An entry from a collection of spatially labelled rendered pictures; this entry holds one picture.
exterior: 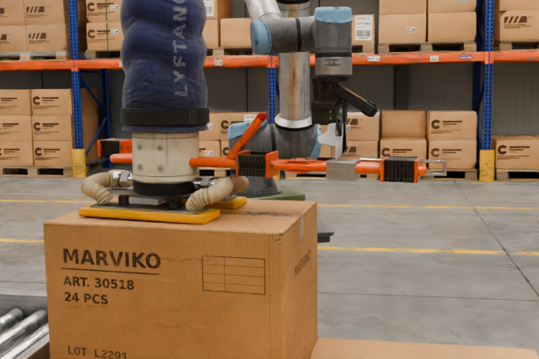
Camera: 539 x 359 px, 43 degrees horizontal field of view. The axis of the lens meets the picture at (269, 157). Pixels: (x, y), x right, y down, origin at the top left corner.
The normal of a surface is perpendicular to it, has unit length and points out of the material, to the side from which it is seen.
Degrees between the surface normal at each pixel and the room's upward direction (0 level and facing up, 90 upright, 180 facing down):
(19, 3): 91
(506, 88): 90
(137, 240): 90
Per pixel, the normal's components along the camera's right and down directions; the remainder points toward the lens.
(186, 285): -0.25, 0.11
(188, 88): 0.65, -0.12
